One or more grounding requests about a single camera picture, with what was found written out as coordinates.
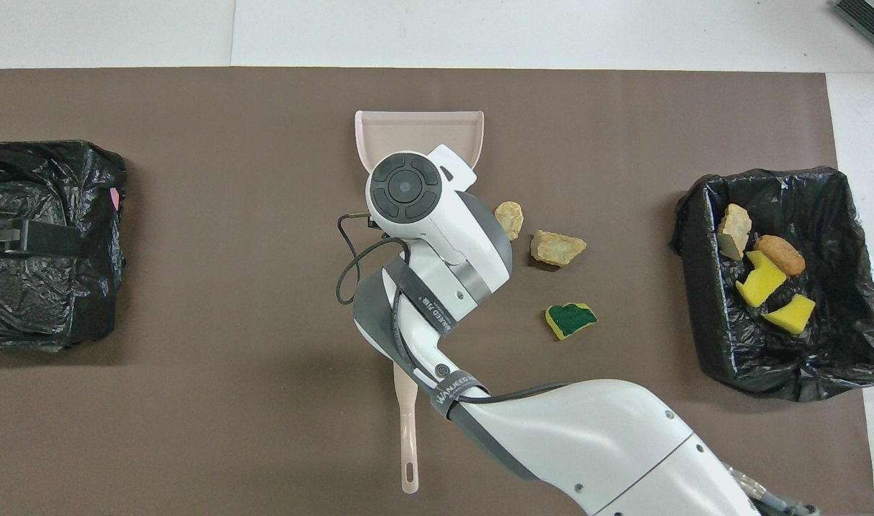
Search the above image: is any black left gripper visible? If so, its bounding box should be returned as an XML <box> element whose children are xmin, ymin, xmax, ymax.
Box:
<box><xmin>0</xmin><ymin>219</ymin><xmax>88</xmax><ymax>259</ymax></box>

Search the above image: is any pink plastic dustpan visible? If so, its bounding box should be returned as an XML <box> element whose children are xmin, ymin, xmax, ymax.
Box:
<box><xmin>355</xmin><ymin>110</ymin><xmax>485</xmax><ymax>194</ymax></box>

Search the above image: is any pink hand brush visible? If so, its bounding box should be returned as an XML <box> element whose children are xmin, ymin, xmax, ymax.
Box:
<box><xmin>393</xmin><ymin>362</ymin><xmax>420</xmax><ymax>495</ymax></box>

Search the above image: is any rounded beige sponge chunk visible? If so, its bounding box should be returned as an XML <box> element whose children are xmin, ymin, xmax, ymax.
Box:
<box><xmin>494</xmin><ymin>201</ymin><xmax>524</xmax><ymax>242</ymax></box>

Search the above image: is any angular beige sponge chunk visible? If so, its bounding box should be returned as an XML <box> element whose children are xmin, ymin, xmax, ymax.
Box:
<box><xmin>529</xmin><ymin>230</ymin><xmax>587</xmax><ymax>267</ymax></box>

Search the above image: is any green and yellow sponge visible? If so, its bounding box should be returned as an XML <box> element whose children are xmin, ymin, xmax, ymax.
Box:
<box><xmin>545</xmin><ymin>302</ymin><xmax>598</xmax><ymax>340</ymax></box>

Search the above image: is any notched yellow sponge piece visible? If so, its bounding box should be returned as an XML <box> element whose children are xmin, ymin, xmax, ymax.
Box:
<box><xmin>736</xmin><ymin>250</ymin><xmax>788</xmax><ymax>308</ymax></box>

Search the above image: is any brown oval sponge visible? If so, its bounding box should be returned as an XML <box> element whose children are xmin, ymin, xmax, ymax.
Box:
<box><xmin>754</xmin><ymin>234</ymin><xmax>806</xmax><ymax>277</ymax></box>

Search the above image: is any wedge yellow sponge piece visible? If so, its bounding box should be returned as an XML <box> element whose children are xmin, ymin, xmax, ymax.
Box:
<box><xmin>762</xmin><ymin>294</ymin><xmax>817</xmax><ymax>335</ymax></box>

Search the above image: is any closed black bag bin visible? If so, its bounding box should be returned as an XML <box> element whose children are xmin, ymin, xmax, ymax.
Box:
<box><xmin>0</xmin><ymin>140</ymin><xmax>128</xmax><ymax>352</ymax></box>

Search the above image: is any open bin with black bag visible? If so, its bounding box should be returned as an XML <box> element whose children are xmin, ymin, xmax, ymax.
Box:
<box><xmin>669</xmin><ymin>166</ymin><xmax>874</xmax><ymax>402</ymax></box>

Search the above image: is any brown table mat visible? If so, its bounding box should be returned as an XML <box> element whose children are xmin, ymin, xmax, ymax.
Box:
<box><xmin>0</xmin><ymin>67</ymin><xmax>874</xmax><ymax>516</ymax></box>

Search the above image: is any small beige sponge block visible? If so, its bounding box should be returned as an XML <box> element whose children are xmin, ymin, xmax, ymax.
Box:
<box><xmin>717</xmin><ymin>203</ymin><xmax>753</xmax><ymax>260</ymax></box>

